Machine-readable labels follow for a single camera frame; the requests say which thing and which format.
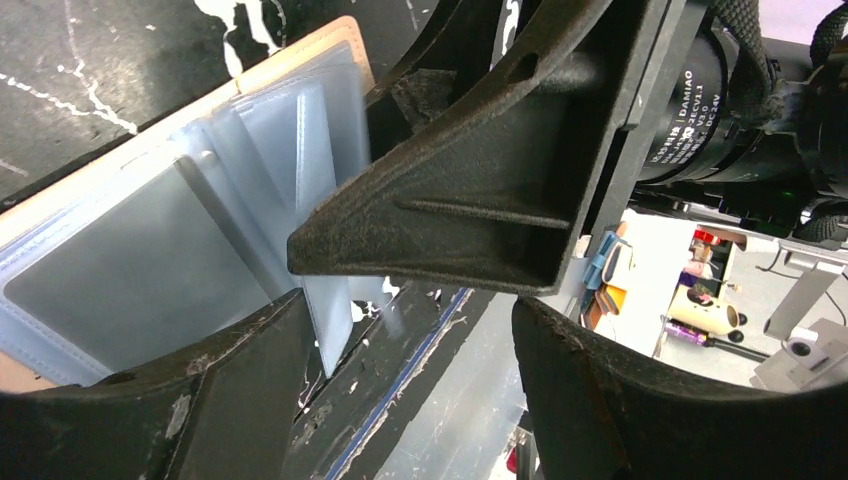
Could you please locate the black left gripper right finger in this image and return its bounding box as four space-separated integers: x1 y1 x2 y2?
512 298 847 479

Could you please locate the beige card holder wallet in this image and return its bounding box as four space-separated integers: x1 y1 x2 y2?
1 16 383 393

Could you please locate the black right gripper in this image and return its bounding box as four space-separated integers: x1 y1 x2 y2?
586 1 847 239

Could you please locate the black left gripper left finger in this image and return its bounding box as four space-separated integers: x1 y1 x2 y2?
1 289 312 479

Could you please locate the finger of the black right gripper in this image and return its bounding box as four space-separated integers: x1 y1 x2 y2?
288 1 670 295
367 1 542 164

